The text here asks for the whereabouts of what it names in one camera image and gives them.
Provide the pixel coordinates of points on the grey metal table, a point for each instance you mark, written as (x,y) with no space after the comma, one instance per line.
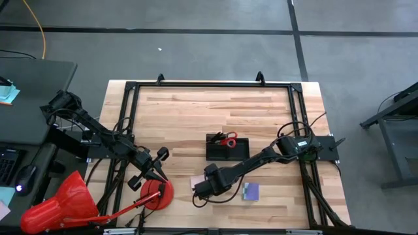
(392,137)

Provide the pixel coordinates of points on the black office desk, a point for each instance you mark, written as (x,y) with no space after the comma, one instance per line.
(32,104)

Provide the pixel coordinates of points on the black computer mouse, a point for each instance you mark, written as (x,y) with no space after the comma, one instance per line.
(25,178)

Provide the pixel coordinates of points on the black aluminium table frame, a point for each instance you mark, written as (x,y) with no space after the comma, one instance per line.
(212,84)

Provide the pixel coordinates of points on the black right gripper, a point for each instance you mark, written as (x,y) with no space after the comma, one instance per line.
(209,187)

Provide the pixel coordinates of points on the pale paper sheet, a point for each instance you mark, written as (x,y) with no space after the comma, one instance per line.
(3,211)

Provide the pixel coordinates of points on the teal paper stack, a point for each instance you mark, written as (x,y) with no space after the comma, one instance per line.
(8,94)

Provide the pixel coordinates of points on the teal paper sheet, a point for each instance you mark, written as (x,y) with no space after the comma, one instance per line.
(6,196)

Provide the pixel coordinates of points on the black mesh desk organizer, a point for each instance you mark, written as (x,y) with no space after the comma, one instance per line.
(228,153)

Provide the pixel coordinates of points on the pink sticky note pad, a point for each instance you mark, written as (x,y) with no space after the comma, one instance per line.
(196,181)

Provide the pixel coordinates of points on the purple sticky note pad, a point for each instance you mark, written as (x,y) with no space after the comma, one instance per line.
(252,192)

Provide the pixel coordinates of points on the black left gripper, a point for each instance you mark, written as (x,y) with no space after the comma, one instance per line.
(147,164)

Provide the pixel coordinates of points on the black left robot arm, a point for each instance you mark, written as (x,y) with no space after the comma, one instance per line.
(98,130)

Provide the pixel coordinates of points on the black computer keyboard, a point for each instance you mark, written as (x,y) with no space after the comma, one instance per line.
(6,166)

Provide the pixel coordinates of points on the black frame hook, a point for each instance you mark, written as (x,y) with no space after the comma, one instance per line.
(160,78)
(260,78)

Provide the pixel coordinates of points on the red desk lamp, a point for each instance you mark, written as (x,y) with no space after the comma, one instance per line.
(72,199)

